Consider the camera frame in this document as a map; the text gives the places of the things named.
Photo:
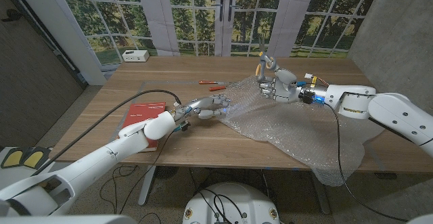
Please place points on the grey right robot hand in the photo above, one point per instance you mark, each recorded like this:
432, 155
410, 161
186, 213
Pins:
282, 88

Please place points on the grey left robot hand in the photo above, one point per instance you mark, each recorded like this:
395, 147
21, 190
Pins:
206, 107

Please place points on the clear bubble wrap sheet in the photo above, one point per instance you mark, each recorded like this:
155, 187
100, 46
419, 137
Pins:
287, 129

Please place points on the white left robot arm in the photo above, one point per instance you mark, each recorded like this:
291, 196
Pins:
101, 159

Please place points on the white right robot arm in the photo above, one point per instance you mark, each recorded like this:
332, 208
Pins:
389, 109

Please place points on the red notebook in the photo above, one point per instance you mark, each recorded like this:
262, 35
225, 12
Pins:
142, 114

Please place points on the white power strip box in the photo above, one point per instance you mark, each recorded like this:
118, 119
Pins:
135, 56

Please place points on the printed window forest backdrop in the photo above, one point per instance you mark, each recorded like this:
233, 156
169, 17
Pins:
189, 14

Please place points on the white table leg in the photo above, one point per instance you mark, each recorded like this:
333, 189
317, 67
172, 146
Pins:
319, 197
147, 186

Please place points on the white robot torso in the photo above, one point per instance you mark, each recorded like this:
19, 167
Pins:
250, 200

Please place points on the yellow black foot pedal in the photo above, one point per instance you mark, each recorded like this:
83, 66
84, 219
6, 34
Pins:
13, 158
35, 158

